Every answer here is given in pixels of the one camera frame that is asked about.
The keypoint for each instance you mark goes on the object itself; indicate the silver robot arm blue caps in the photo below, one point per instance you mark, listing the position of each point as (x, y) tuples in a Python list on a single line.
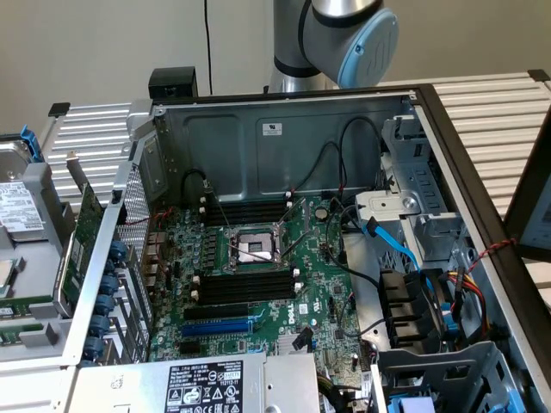
[(292, 43)]

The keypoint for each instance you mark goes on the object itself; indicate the silver disk bay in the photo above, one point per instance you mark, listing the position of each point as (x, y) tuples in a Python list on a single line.
[(387, 206)]

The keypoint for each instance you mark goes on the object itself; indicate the green Dell motherboard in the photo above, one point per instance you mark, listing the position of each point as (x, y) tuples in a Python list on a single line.
[(318, 279)]

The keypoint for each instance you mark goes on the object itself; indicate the green RAM stick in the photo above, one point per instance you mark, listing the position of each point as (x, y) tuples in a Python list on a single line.
[(17, 303), (21, 334)]

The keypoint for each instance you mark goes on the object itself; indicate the black framed panel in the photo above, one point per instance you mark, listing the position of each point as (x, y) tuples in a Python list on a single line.
[(516, 206)]

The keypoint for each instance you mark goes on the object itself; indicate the silver coin battery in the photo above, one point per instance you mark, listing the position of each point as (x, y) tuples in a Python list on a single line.
[(320, 211)]

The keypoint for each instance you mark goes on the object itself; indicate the blue slot cover clip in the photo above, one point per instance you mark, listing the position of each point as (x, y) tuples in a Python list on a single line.
[(100, 326), (110, 285), (105, 305), (116, 250), (94, 347)]

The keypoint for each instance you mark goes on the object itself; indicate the blue disk bracket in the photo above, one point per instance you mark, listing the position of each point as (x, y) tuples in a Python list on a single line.
[(31, 144)]

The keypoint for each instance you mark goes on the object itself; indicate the blue expansion slot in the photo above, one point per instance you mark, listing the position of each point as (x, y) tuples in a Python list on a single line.
[(215, 329)]

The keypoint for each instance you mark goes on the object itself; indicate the black box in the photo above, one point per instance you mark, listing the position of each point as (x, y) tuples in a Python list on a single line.
[(172, 81)]

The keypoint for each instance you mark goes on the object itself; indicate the silver power supply with label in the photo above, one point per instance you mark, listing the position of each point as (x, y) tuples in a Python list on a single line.
[(146, 396)]

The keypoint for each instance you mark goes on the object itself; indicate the hard disk with white label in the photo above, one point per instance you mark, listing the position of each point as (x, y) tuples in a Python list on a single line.
[(17, 202)]

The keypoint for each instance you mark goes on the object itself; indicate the grey perforated drive cage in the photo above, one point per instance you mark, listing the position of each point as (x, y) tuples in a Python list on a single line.
[(430, 357)]

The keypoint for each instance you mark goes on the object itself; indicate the CPU socket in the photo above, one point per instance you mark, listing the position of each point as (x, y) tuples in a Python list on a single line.
[(256, 247)]

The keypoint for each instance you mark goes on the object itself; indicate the black RAM slot white latches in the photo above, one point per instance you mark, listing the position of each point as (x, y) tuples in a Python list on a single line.
[(245, 294), (245, 213), (245, 203), (245, 281)]

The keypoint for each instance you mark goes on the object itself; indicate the silver finned heatsink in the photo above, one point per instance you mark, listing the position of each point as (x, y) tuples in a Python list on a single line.
[(284, 344)]

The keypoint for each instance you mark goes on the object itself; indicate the grey metal PC case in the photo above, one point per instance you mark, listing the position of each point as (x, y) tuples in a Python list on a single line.
[(301, 163)]

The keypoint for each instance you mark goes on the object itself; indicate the green graphics card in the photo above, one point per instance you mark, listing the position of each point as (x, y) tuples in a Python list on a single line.
[(82, 223)]

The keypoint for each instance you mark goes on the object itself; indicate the black case fan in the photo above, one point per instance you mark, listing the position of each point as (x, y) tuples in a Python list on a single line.
[(404, 301)]

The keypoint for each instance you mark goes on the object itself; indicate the short black expansion slot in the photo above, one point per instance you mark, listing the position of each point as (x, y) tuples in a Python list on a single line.
[(190, 348)]

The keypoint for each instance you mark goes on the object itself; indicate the long black expansion slot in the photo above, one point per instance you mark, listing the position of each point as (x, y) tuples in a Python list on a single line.
[(215, 312)]

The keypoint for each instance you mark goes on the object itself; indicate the black table end cap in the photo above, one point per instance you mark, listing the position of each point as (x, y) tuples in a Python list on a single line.
[(59, 109), (539, 75)]

